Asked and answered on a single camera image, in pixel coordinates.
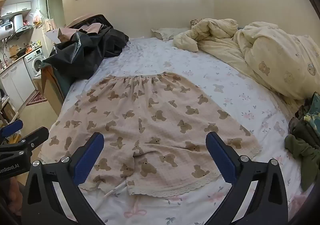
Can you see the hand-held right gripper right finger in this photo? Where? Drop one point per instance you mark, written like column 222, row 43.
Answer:
column 220, row 156

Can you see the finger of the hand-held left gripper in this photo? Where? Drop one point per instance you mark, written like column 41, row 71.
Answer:
column 37, row 136
column 11, row 128

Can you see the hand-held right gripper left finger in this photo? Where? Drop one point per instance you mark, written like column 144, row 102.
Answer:
column 90, row 156

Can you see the pink bear print pants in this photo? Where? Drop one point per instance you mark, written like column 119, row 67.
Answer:
column 155, row 105

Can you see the red patterned rug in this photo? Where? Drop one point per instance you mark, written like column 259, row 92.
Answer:
column 37, row 98

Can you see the white lower kitchen cabinet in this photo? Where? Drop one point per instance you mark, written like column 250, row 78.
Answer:
column 15, row 82

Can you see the white washing machine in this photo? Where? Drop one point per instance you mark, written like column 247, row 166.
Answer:
column 35, row 63

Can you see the black wok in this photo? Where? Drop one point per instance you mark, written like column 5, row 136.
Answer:
column 21, row 51

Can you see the olive green garment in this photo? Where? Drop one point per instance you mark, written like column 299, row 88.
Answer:
column 300, row 150

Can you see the green patterned garment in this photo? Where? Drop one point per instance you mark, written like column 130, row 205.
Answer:
column 310, row 117

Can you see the glass range hood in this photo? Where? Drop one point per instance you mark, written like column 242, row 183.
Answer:
column 23, row 29

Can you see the white water heater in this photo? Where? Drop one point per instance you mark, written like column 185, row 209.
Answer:
column 12, row 23

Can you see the white floral bed sheet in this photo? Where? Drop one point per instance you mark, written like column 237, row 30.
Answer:
column 175, row 57

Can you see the beige hanging cloth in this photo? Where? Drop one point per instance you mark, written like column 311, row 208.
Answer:
column 50, row 24

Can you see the white upper kitchen cabinets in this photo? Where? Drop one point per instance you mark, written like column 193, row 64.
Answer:
column 17, row 8

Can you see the cream bear print duvet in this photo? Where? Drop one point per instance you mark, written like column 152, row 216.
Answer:
column 275, row 49

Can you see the pink cloth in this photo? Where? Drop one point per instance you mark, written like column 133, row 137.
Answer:
column 92, row 28

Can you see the tall white refrigerator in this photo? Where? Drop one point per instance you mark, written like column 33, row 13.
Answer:
column 43, row 4

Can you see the cream pillow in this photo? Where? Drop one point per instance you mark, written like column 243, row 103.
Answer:
column 167, row 32

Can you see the brown patterned cloth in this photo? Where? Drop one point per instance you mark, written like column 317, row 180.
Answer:
column 195, row 22

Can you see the wooden bed frame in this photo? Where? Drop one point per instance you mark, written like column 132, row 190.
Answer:
column 51, row 92

